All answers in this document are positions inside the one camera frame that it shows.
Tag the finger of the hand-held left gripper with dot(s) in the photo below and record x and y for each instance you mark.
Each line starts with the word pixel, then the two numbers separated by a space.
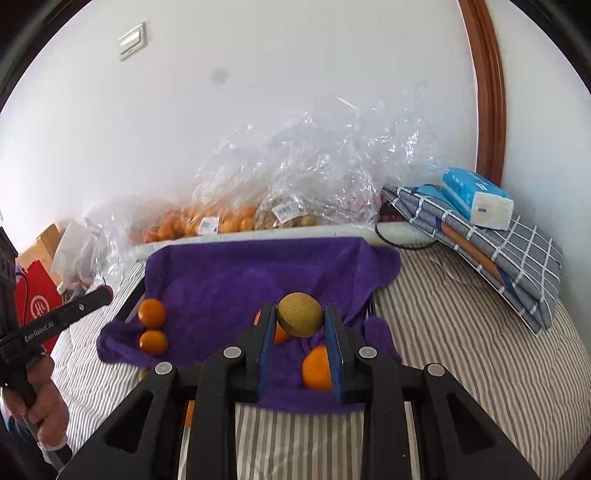
pixel 87 302

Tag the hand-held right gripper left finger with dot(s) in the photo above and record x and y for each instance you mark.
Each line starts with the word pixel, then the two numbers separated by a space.
pixel 268 360

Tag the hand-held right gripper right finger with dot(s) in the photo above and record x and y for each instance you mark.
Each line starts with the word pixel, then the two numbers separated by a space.
pixel 334 364

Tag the orange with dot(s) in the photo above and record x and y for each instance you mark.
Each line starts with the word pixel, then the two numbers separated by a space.
pixel 189 411
pixel 316 368
pixel 153 342
pixel 152 313
pixel 282 334

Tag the black tray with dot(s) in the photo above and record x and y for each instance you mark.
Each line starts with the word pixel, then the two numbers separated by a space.
pixel 131 300

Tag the yellow-green round fruit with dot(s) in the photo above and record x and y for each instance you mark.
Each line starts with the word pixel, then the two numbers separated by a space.
pixel 300 314

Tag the purple towel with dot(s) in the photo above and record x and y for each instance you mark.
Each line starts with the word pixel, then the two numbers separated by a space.
pixel 221 286

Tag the clear bag of brown fruits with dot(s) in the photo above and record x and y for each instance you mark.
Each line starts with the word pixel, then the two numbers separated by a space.
pixel 288 214

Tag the person's left hand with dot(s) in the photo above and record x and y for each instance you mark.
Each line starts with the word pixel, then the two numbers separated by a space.
pixel 51 406

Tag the red paper bag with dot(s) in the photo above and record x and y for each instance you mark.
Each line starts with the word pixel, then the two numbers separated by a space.
pixel 39 304

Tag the white plastic bag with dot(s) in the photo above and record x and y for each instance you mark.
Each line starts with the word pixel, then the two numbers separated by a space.
pixel 74 251

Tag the brown cardboard box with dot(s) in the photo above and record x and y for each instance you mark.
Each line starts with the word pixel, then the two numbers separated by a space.
pixel 44 242

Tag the small crumpled clear plastic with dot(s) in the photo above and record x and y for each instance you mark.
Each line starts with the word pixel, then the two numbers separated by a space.
pixel 111 230

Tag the white foam box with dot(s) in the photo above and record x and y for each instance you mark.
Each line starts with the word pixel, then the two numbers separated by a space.
pixel 231 238

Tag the labelled clear bag of oranges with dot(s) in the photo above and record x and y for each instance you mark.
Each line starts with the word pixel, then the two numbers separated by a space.
pixel 231 220

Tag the black-rimmed round object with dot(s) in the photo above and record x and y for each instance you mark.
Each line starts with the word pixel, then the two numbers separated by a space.
pixel 397 233

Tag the blue packet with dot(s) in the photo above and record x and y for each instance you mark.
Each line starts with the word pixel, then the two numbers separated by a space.
pixel 429 193

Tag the grey checked folded cloth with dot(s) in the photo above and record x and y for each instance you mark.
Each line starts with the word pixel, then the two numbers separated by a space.
pixel 508 263

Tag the large crumpled clear plastic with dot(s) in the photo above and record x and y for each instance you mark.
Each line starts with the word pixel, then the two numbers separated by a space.
pixel 346 152

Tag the blue tissue pack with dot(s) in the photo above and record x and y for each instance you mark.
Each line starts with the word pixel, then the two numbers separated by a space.
pixel 480 198

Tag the white light switch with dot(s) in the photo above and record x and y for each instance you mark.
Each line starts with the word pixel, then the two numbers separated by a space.
pixel 133 41

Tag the brown wooden door frame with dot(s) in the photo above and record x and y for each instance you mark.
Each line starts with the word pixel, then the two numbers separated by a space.
pixel 489 101

